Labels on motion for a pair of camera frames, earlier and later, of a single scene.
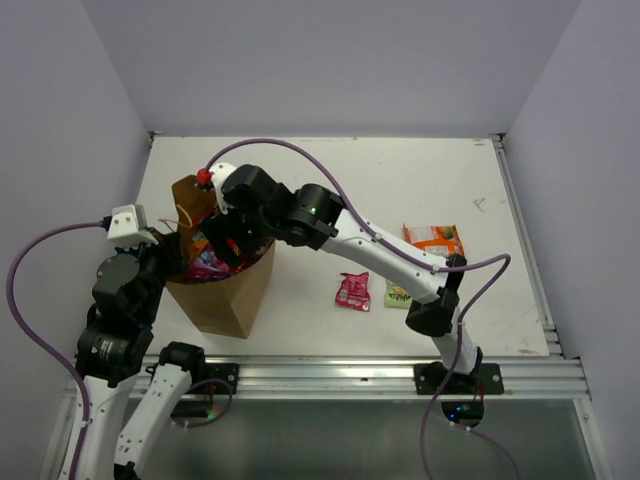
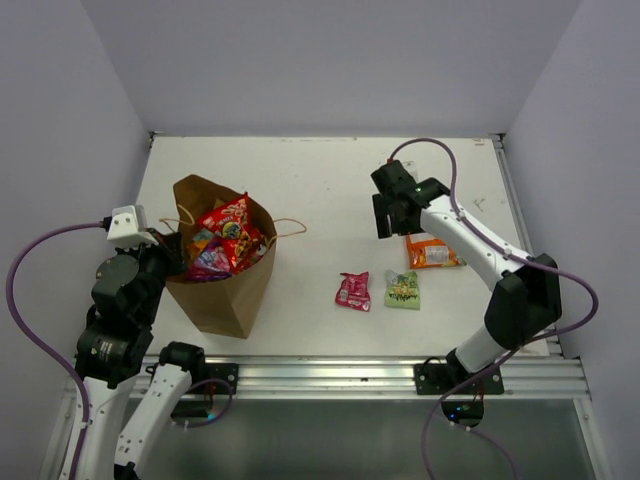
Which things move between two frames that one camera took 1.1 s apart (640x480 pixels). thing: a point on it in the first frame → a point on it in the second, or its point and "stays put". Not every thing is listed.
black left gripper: [169, 245] stays put
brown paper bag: [228, 306] stays put
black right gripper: [218, 227] → [383, 226]
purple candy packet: [207, 265] stays put
